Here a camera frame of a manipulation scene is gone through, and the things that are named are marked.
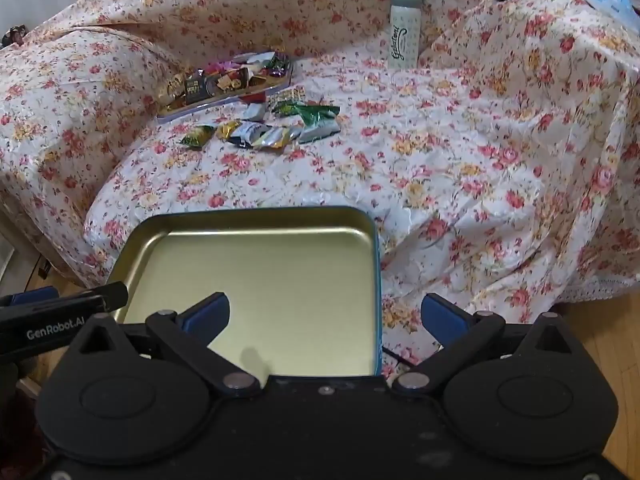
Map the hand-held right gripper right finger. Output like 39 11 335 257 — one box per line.
391 292 587 397

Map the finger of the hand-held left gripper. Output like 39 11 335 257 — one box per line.
0 282 130 311

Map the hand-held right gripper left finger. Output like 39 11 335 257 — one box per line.
65 291 262 400

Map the gold tin tray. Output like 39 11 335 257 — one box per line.
106 206 385 378

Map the green yellow snack packet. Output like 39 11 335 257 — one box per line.
180 125 218 149

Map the pile of snack packets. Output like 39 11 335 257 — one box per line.
217 101 342 152

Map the gold heart-patterned snack packet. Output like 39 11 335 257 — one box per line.
273 88 306 107

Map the floral sofa cover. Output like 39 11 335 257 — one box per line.
0 0 640 356

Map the purple gold-rimmed tray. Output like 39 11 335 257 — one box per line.
156 51 297 124

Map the black cracker packet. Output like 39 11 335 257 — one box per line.
184 73 212 101

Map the heap of assorted candies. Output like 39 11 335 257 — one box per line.
165 51 293 111

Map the white green patterned bottle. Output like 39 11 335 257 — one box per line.
387 0 425 70

